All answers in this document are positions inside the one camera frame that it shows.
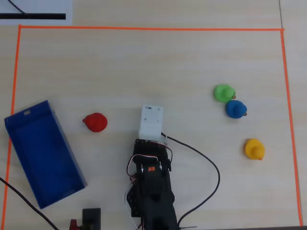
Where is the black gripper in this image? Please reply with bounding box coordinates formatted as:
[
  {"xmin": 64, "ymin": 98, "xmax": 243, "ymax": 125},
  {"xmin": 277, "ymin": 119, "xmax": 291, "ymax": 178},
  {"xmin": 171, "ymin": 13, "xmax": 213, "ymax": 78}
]
[{"xmin": 133, "ymin": 138, "xmax": 173, "ymax": 172}]

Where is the green rubber duck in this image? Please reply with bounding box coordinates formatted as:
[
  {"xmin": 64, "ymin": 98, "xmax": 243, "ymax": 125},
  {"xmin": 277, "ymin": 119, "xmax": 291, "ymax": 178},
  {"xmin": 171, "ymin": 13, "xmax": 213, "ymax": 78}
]
[{"xmin": 213, "ymin": 84, "xmax": 237, "ymax": 104}]

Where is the blue rubber duck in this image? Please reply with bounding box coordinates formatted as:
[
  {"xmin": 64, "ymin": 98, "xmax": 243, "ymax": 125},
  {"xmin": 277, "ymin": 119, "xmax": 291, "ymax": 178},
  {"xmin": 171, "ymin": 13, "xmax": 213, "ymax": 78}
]
[{"xmin": 225, "ymin": 100, "xmax": 248, "ymax": 119}]

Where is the red rubber duck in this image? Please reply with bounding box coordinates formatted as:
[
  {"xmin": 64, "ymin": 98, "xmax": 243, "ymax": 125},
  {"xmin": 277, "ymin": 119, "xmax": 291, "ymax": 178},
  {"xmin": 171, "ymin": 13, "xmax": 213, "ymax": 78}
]
[{"xmin": 82, "ymin": 112, "xmax": 108, "ymax": 133}]

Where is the yellow rubber duck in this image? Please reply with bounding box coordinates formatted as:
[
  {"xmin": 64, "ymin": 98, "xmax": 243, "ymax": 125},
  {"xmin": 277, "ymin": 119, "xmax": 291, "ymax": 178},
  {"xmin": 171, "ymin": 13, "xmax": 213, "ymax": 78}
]
[{"xmin": 244, "ymin": 138, "xmax": 265, "ymax": 161}]

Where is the blue plastic box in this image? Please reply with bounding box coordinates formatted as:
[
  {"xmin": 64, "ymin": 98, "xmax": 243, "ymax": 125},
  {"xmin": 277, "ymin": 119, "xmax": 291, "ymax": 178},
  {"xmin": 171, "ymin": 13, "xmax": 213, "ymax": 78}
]
[{"xmin": 4, "ymin": 100, "xmax": 87, "ymax": 209}]

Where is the black table clamp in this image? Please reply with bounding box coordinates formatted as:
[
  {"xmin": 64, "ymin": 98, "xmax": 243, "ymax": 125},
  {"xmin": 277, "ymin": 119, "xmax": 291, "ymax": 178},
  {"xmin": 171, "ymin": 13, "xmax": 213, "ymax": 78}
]
[{"xmin": 82, "ymin": 207, "xmax": 102, "ymax": 230}]

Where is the orange tape strip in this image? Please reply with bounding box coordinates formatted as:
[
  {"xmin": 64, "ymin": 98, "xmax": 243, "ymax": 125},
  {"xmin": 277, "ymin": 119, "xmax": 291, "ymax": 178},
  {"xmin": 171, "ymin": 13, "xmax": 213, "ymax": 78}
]
[
  {"xmin": 280, "ymin": 29, "xmax": 304, "ymax": 227},
  {"xmin": 1, "ymin": 24, "xmax": 23, "ymax": 230},
  {"xmin": 18, "ymin": 24, "xmax": 285, "ymax": 32}
]

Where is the black tape strip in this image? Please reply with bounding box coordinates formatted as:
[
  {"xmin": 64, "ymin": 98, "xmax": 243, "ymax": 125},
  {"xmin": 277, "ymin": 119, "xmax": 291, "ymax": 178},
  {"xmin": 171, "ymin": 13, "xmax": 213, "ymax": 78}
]
[{"xmin": 0, "ymin": 13, "xmax": 66, "ymax": 20}]

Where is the white paper sheet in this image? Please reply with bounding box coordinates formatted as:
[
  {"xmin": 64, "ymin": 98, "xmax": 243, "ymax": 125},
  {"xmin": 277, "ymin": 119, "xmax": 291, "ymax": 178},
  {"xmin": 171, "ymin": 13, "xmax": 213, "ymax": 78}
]
[{"xmin": 0, "ymin": 0, "xmax": 73, "ymax": 25}]

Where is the white camera box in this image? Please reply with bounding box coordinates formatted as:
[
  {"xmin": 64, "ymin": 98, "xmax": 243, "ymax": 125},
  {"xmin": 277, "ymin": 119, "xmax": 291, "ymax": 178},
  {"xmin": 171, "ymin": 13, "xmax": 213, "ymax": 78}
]
[{"xmin": 138, "ymin": 104, "xmax": 168, "ymax": 145}]

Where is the black camera cable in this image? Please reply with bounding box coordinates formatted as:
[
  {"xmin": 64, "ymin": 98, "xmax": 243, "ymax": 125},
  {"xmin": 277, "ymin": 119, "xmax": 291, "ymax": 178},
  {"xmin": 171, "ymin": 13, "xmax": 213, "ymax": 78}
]
[{"xmin": 161, "ymin": 132, "xmax": 221, "ymax": 228}]

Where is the long black cable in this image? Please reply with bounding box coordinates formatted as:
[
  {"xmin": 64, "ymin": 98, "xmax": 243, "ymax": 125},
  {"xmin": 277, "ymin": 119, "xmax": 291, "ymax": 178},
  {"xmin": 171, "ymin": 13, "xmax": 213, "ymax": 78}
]
[{"xmin": 0, "ymin": 177, "xmax": 59, "ymax": 230}]

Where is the thin black cable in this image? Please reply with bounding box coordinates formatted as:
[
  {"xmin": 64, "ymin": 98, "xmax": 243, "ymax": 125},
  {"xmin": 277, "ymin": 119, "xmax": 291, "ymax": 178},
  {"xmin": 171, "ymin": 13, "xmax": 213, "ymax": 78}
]
[{"xmin": 8, "ymin": 0, "xmax": 29, "ymax": 17}]

